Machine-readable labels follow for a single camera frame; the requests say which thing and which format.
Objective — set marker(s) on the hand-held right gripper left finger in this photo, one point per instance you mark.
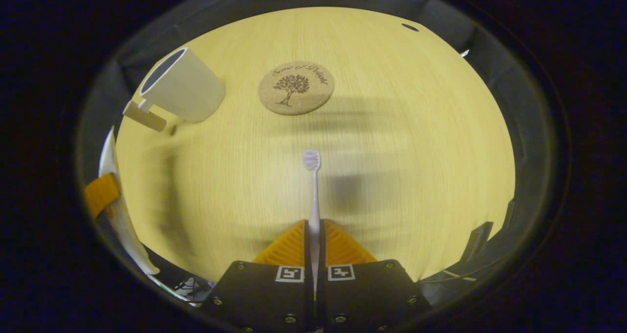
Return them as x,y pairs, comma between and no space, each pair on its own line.
259,298

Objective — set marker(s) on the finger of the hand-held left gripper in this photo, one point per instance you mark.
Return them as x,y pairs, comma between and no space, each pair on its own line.
100,195

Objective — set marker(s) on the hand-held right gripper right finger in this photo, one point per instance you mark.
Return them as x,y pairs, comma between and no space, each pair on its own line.
367,298

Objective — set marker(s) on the white toothpaste tube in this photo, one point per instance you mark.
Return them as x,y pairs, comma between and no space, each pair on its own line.
128,230

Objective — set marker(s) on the white cup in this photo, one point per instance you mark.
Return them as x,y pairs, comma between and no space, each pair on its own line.
188,90

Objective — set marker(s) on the white toothbrush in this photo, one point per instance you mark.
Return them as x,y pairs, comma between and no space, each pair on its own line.
312,160

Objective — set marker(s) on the round cork coaster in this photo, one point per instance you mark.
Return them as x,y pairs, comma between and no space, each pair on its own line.
296,88

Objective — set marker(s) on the black desk grommet hole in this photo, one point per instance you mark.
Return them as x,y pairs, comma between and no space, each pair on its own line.
410,27

